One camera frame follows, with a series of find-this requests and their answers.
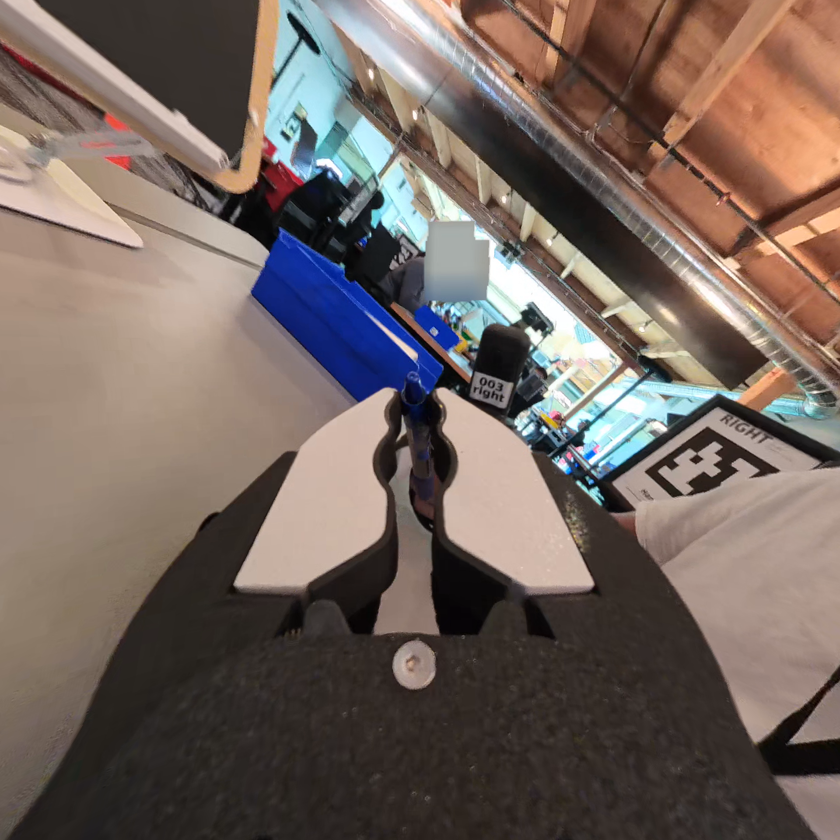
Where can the white mounting bar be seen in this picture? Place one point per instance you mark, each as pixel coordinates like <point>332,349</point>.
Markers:
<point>98,85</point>

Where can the blue pen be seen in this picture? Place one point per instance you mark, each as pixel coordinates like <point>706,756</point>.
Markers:
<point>420,459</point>

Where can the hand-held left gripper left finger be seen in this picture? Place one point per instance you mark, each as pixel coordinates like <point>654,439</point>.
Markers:
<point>321,512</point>

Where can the black floor lamp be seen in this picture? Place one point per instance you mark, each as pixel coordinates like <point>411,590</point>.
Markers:
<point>303,29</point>

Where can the person in white shirt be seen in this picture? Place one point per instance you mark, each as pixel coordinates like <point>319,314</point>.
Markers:
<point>754,590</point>

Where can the wooden background table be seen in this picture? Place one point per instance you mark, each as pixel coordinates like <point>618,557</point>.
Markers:
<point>453,364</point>

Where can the blue storage bin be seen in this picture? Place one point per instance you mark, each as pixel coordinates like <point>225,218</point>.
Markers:
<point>315,308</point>

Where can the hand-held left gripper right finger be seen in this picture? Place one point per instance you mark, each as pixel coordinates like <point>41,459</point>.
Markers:
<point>508,512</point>

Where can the person's right forearm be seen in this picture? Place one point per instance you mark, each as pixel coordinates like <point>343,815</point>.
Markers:
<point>627,523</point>

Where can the framed marker sign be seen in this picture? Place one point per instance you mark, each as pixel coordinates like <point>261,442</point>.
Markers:
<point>709,459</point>

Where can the small blue bin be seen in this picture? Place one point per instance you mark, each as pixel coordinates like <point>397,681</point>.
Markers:
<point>433,321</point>

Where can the silver ventilation duct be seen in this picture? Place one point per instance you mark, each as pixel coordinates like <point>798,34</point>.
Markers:
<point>590,184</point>

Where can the black office chair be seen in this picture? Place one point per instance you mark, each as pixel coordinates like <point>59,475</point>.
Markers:
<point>315,203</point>

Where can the red storage bin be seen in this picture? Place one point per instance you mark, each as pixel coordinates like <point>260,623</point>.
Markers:
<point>274,177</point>

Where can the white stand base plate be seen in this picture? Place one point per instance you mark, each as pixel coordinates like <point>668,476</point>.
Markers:
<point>65,197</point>

